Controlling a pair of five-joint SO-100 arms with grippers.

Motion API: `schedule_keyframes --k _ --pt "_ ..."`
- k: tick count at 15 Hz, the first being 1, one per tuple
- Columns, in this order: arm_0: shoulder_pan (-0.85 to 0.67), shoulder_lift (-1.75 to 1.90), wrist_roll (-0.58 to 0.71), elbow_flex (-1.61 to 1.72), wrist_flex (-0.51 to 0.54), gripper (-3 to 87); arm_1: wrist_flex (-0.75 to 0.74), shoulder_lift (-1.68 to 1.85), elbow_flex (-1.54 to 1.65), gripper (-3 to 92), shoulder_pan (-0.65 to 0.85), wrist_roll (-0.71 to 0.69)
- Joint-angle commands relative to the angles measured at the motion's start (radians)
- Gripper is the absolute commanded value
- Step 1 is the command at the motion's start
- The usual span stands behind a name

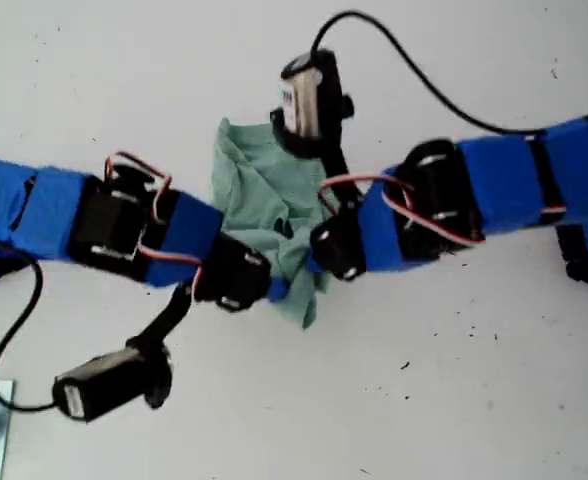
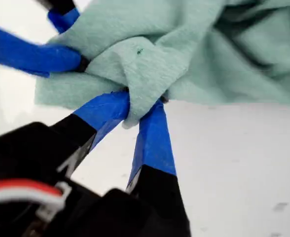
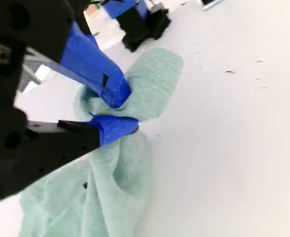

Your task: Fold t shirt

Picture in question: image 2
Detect green t-shirt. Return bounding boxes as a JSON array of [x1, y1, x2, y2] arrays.
[[34, 0, 290, 129]]

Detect arm red white wire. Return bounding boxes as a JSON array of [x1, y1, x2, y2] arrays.
[[0, 179, 73, 223]]

